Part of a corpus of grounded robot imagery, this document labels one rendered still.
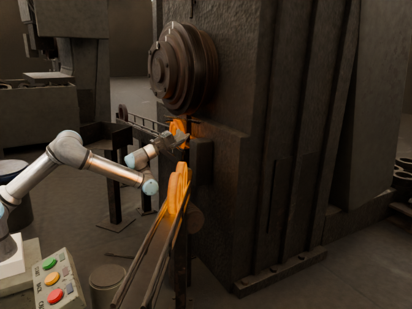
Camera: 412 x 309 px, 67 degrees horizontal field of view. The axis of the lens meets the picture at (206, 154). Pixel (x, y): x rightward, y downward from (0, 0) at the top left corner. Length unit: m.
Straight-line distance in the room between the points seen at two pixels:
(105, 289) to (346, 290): 1.34
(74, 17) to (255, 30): 3.06
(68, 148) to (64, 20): 2.85
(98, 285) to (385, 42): 1.77
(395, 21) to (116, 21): 10.62
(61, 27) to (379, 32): 3.27
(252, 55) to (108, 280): 1.01
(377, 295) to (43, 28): 3.85
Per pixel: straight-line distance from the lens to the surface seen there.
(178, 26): 1.62
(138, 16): 12.23
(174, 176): 1.13
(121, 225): 2.36
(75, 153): 1.41
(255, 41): 1.36
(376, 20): 1.89
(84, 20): 4.20
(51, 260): 1.11
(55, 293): 1.00
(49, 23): 4.09
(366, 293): 2.04
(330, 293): 1.96
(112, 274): 1.15
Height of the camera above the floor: 1.26
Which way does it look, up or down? 20 degrees down
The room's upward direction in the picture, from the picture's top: 2 degrees clockwise
